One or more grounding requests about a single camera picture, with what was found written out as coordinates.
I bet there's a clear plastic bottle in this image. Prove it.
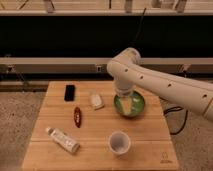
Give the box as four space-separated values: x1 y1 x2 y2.
45 127 80 154

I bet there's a red chili pepper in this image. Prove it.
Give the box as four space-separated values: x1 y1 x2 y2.
74 107 81 128

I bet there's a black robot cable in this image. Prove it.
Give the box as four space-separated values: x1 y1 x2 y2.
162 106 189 136

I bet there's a green bowl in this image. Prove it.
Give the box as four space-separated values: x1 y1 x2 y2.
114 91 145 118

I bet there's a clear plastic cup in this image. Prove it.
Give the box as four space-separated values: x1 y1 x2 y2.
108 131 131 156

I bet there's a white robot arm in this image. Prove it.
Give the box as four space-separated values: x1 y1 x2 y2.
107 47 213 122

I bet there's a white wall outlet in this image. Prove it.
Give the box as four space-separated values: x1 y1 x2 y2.
97 66 102 72

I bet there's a black rectangular phone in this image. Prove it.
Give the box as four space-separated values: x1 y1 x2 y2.
64 85 75 101

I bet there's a black hanging cable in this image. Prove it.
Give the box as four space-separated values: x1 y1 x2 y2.
131 7 148 49

